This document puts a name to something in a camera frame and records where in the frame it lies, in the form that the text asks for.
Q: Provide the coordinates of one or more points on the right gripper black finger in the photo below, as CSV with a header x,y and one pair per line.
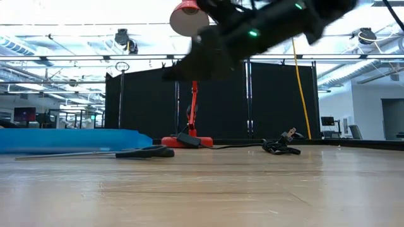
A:
x,y
186,72

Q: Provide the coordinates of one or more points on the blue plastic supply box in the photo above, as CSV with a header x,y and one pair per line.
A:
x,y
69,140

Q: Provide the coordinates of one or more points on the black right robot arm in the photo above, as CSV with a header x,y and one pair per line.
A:
x,y
284,22

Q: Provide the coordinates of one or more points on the red desk lamp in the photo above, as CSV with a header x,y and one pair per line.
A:
x,y
192,107

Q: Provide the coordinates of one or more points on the black partition screen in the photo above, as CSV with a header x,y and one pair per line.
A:
x,y
145,104

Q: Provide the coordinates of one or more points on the black ceiling fixture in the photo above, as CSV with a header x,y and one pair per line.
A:
x,y
122,37
367,35

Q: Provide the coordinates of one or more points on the small black monitor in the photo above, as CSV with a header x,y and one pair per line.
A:
x,y
327,121

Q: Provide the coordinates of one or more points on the dark monitor with red screen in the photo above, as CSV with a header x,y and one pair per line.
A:
x,y
24,114

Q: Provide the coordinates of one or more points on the grey door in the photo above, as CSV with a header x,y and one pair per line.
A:
x,y
394,119

